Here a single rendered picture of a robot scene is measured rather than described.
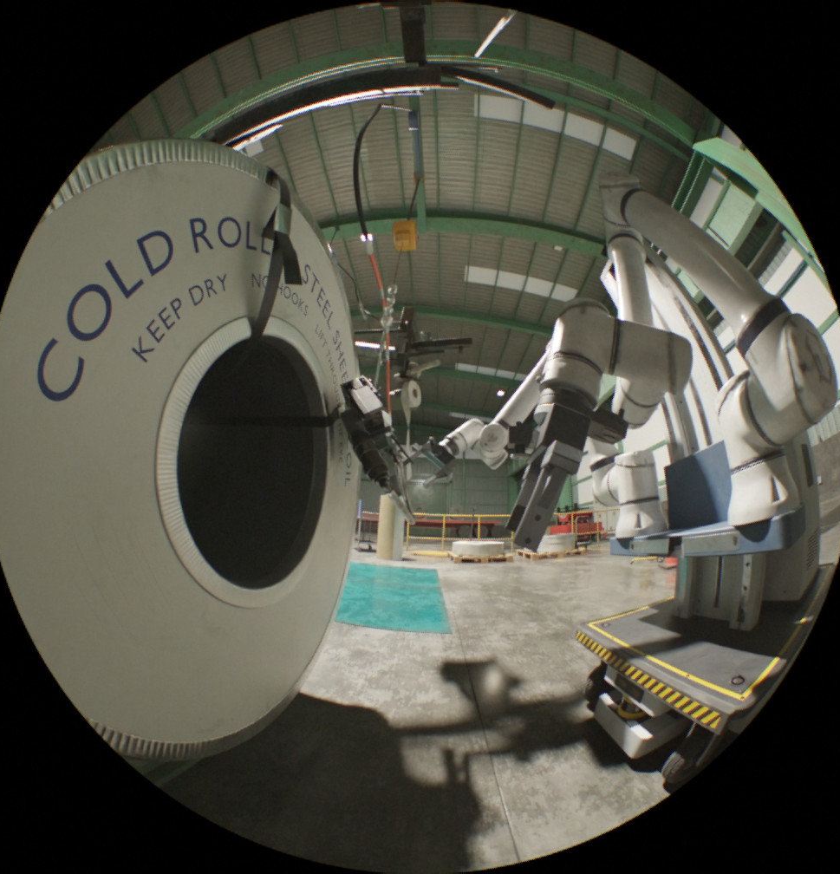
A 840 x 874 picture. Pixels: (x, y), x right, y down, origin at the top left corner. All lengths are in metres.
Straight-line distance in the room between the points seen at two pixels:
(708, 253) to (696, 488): 0.61
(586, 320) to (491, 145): 11.70
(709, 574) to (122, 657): 1.21
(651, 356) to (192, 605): 0.68
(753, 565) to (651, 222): 0.83
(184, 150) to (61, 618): 0.51
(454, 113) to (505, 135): 2.00
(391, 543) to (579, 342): 5.04
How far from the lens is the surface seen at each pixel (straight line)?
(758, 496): 0.62
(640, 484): 0.92
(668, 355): 0.39
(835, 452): 9.47
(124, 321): 0.34
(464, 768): 0.86
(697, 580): 1.03
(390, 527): 5.20
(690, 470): 0.92
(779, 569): 1.01
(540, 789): 0.84
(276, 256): 0.48
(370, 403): 0.64
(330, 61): 3.28
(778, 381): 0.54
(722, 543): 0.68
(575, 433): 0.29
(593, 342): 0.38
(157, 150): 0.43
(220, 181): 0.49
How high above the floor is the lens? 0.68
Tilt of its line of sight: 20 degrees up
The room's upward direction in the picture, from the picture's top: 3 degrees clockwise
